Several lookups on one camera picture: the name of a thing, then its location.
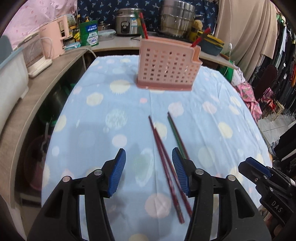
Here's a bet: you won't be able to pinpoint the maroon spiral chopstick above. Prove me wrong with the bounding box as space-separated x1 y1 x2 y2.
153 128 193 217

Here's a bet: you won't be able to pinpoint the dark red chopstick brown band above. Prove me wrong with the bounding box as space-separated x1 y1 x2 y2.
167 111 191 161

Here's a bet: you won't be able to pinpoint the green chopstick gold band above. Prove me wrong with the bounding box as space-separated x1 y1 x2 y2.
167 113 187 160

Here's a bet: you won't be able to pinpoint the dark maroon chopstick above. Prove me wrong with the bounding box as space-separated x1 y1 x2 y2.
148 115 185 224

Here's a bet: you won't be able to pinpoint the dark red chopstick gold band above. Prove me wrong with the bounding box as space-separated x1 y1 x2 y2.
197 28 211 41

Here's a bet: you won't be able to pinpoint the bright red faceted chopstick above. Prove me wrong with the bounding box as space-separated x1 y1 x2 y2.
191 27 211 48

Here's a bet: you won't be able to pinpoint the bright red dotted chopstick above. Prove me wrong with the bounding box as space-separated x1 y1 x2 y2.
139 12 148 39

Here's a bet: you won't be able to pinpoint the pink floral cloth heap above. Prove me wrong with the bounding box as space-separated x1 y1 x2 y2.
231 68 262 123

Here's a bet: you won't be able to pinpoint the wooden stool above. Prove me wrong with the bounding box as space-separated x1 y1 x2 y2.
264 99 285 121

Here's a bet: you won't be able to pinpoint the light blue patterned tablecloth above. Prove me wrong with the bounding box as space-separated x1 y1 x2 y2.
42 55 271 240

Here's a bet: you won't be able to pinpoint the wooden counter shelf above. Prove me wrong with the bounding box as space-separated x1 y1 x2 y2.
0 34 239 209

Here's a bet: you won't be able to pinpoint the pink perforated utensil basket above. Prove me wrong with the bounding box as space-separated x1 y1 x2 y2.
136 36 202 91

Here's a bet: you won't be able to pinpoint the blue and yellow stacked bowls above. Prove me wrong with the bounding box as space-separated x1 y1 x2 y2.
198 35 225 56

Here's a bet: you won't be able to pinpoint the white storage box teal lid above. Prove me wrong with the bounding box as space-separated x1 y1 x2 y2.
0 35 29 129

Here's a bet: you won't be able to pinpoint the beige curtain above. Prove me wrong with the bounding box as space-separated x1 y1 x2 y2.
215 1 278 80

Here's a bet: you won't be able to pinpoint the pink electric kettle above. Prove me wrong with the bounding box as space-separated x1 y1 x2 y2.
39 16 70 60

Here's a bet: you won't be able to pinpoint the green labelled box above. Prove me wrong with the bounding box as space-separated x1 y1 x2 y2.
79 20 99 46

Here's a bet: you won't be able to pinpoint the silver rice cooker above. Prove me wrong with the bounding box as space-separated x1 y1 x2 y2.
115 8 144 36

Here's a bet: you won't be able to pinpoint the navy patterned backsplash cloth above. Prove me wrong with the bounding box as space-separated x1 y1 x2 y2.
77 0 219 32

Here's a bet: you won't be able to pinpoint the stainless steel steamer pot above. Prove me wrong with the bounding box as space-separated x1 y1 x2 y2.
158 0 196 38

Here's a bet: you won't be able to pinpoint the pink dotted curtain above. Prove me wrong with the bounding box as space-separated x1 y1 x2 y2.
4 0 77 48

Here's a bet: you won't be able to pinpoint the white cable with switch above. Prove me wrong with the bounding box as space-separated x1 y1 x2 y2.
225 0 233 70

